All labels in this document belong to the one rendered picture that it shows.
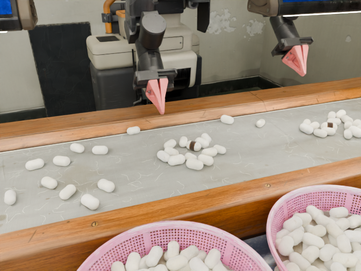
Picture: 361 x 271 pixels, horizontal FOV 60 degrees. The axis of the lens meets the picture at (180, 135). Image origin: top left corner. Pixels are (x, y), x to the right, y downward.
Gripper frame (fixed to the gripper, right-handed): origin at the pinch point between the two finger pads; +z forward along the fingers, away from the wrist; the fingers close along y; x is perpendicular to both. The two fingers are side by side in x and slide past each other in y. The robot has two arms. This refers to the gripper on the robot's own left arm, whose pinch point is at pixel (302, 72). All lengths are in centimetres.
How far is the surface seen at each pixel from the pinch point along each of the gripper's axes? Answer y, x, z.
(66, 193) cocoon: -64, -5, 22
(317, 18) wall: 123, 98, -100
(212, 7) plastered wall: 61, 135, -149
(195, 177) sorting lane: -39.0, -4.8, 23.8
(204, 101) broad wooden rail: -24.7, 13.5, -1.3
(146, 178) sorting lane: -48, -3, 22
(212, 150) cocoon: -33.0, -2.5, 18.1
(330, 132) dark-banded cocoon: -1.6, -2.5, 18.7
